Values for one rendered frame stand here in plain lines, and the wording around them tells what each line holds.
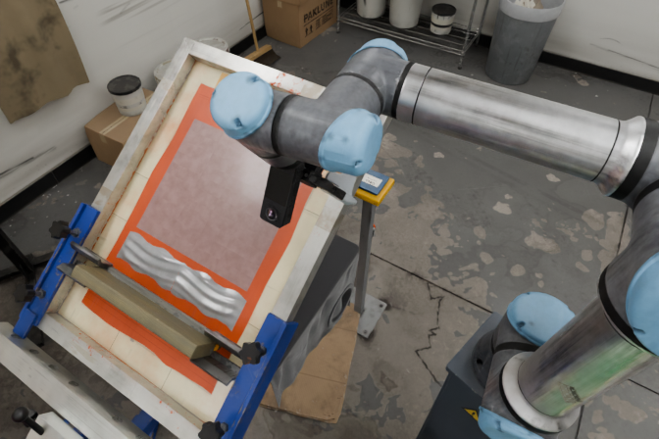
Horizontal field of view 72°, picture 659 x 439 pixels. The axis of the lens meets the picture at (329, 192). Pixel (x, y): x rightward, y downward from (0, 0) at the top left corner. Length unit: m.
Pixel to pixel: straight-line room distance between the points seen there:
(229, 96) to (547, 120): 0.36
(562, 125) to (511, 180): 2.65
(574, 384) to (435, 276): 1.96
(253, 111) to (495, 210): 2.57
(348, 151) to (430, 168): 2.66
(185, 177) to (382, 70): 0.68
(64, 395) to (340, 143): 0.87
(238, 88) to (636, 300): 0.44
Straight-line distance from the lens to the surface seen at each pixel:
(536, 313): 0.89
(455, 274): 2.63
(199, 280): 1.08
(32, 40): 3.01
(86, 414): 1.14
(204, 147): 1.15
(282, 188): 0.69
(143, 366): 1.16
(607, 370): 0.64
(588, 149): 0.58
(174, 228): 1.14
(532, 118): 0.57
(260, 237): 1.02
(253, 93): 0.52
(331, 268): 1.43
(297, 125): 0.51
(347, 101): 0.53
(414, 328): 2.42
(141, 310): 1.03
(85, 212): 1.25
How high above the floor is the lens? 2.15
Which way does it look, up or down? 47 degrees down
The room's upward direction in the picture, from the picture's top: straight up
